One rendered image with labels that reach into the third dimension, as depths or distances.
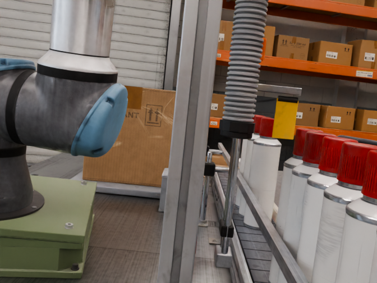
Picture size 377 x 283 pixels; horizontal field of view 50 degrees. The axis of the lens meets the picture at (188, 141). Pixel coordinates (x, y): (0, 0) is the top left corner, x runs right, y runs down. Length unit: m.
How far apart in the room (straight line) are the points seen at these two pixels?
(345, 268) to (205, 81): 0.27
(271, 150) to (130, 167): 0.50
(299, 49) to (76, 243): 4.22
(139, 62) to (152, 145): 3.78
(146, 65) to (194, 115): 4.37
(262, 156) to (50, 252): 0.39
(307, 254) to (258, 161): 0.34
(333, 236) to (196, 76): 0.25
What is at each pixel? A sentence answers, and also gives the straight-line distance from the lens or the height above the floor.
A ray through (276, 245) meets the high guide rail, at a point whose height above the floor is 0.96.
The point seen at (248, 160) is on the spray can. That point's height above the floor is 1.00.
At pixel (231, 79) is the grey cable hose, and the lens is 0.39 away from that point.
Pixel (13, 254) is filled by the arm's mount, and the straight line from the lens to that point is 0.64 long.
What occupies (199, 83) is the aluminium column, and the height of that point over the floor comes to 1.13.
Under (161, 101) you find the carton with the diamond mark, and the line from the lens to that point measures 1.11.
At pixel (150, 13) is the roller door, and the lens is 4.94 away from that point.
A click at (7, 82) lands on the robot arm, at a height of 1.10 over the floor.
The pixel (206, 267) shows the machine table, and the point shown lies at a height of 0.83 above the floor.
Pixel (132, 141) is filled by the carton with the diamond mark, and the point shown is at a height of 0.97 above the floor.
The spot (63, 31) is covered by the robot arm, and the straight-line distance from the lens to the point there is 0.60.
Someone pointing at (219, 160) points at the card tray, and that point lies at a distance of 1.73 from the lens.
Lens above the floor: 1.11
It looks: 6 degrees down
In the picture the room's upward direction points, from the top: 6 degrees clockwise
